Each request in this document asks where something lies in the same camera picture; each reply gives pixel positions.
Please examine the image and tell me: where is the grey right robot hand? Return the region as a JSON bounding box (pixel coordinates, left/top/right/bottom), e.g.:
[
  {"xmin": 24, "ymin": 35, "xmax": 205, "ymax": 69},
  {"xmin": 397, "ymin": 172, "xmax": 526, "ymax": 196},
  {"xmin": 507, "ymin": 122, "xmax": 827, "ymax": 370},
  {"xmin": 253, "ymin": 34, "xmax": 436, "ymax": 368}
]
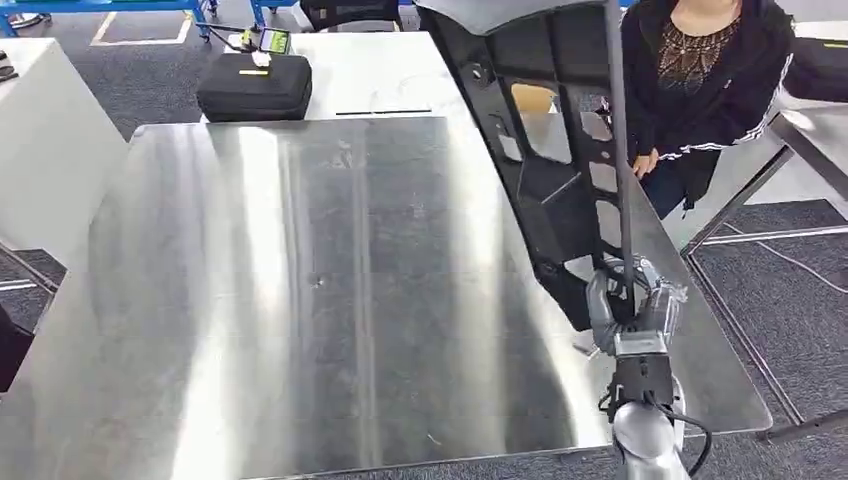
[{"xmin": 586, "ymin": 254, "xmax": 688, "ymax": 360}]

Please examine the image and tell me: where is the black plastic car panel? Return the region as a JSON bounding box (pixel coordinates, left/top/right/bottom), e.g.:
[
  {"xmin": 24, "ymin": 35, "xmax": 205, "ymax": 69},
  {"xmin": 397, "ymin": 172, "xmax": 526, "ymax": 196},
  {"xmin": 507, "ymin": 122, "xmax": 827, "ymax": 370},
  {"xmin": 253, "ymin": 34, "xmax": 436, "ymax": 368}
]
[{"xmin": 413, "ymin": 0, "xmax": 641, "ymax": 333}]

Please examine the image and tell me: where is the person's hand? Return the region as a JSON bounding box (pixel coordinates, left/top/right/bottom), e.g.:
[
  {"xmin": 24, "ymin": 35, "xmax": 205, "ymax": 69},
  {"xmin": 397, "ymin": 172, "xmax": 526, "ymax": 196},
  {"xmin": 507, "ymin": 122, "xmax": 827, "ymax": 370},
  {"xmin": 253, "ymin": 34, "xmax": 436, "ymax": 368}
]
[{"xmin": 631, "ymin": 148, "xmax": 661, "ymax": 181}]

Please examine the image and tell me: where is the person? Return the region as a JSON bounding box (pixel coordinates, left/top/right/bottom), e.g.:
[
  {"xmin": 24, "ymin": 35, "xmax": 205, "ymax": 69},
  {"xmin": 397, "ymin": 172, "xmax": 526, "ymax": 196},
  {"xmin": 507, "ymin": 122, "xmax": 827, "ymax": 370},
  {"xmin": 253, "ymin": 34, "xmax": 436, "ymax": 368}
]
[{"xmin": 619, "ymin": 0, "xmax": 848, "ymax": 221}]

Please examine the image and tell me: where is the steel table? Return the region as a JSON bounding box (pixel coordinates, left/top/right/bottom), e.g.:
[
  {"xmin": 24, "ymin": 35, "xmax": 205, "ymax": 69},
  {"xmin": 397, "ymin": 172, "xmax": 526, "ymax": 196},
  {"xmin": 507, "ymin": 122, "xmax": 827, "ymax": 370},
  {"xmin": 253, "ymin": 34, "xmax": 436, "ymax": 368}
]
[{"xmin": 0, "ymin": 115, "xmax": 775, "ymax": 480}]

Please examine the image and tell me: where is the white table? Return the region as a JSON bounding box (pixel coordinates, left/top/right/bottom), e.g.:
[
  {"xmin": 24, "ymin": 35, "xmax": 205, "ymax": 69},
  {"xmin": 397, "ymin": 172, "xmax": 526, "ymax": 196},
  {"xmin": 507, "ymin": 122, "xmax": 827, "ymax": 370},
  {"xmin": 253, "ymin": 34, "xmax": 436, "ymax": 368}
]
[{"xmin": 198, "ymin": 29, "xmax": 482, "ymax": 125}]

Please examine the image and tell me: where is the black chair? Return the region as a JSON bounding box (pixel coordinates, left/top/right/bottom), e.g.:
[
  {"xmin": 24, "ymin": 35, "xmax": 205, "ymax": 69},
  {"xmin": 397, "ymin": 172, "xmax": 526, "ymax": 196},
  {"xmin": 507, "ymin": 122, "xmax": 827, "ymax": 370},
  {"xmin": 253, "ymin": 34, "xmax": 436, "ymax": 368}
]
[{"xmin": 299, "ymin": 0, "xmax": 405, "ymax": 33}]

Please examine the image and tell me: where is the black zip case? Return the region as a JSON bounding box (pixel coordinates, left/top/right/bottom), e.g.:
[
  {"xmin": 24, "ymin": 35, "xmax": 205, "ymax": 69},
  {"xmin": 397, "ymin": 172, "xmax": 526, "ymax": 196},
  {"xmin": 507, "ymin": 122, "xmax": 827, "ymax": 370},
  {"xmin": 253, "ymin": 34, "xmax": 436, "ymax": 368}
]
[{"xmin": 196, "ymin": 52, "xmax": 313, "ymax": 124}]

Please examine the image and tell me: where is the small device with screen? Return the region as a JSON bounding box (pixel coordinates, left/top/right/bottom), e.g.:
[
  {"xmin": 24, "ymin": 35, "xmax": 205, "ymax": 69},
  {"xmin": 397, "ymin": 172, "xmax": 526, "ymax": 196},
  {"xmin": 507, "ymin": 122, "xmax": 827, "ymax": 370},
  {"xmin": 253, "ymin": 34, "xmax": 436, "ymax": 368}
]
[{"xmin": 256, "ymin": 27, "xmax": 293, "ymax": 56}]

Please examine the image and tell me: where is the white cabinet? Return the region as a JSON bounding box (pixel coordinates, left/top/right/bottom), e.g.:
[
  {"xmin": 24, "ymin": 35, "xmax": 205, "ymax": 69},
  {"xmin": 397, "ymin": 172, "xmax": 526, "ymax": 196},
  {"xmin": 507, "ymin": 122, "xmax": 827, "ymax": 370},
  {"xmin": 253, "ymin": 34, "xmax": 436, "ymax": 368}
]
[{"xmin": 0, "ymin": 37, "xmax": 130, "ymax": 268}]

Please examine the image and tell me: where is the blue metal rack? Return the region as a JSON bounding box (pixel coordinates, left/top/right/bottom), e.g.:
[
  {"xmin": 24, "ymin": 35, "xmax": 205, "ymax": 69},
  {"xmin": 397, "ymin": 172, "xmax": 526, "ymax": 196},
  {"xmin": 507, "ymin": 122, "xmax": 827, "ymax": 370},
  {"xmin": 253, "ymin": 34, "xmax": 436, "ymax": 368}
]
[{"xmin": 0, "ymin": 0, "xmax": 293, "ymax": 41}]

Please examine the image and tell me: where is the steel table frame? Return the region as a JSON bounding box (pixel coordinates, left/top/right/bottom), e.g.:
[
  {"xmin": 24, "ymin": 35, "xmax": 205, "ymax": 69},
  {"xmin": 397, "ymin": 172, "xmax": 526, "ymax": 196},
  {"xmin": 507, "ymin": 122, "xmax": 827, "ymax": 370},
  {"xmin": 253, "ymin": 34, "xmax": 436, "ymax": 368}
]
[{"xmin": 680, "ymin": 112, "xmax": 848, "ymax": 445}]

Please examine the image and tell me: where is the white floor cable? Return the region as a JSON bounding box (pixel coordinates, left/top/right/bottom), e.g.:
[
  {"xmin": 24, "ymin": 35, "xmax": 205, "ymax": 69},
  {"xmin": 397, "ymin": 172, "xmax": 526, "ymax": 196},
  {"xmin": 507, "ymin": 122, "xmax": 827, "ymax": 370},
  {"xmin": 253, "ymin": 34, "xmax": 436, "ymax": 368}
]
[{"xmin": 720, "ymin": 221, "xmax": 848, "ymax": 297}]

